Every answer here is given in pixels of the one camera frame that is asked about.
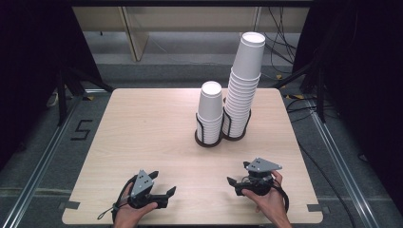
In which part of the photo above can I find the black metal stand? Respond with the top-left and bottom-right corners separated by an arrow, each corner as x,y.
56,66 -> 116,127
271,56 -> 328,124

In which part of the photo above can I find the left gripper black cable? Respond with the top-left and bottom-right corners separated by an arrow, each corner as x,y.
96,175 -> 138,223

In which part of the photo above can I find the person's left hand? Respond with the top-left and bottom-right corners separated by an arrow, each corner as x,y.
113,183 -> 159,228

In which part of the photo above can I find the short stack of paper cups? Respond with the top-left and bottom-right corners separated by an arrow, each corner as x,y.
196,80 -> 224,145

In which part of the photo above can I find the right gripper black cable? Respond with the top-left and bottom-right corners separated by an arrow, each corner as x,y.
271,180 -> 291,214

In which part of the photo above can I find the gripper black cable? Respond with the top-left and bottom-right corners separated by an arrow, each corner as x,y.
271,180 -> 291,214
96,175 -> 138,223

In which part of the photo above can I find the aluminium floor rail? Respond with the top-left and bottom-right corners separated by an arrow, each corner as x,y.
0,94 -> 84,228
307,103 -> 401,228

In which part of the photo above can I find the dark wire cup holder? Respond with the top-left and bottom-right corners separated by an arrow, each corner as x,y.
221,105 -> 253,143
194,112 -> 225,148

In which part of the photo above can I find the bundle of black cables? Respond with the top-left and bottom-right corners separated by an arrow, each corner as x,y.
264,6 -> 299,66

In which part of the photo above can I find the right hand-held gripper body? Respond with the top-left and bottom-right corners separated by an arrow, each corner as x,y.
234,157 -> 283,197

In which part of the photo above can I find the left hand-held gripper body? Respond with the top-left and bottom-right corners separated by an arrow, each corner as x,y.
127,169 -> 169,210

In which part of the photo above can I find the dark tape strip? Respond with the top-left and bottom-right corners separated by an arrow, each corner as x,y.
306,203 -> 331,214

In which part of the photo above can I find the tall stack of paper cups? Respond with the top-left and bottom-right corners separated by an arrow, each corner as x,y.
221,31 -> 267,139

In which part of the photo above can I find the black floor cable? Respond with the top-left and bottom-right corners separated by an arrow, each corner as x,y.
285,97 -> 356,228

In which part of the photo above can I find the black curtain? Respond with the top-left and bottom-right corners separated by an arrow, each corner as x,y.
0,0 -> 103,170
292,0 -> 403,218

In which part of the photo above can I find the person's right hand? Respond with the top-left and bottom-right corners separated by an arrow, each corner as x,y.
240,170 -> 293,228

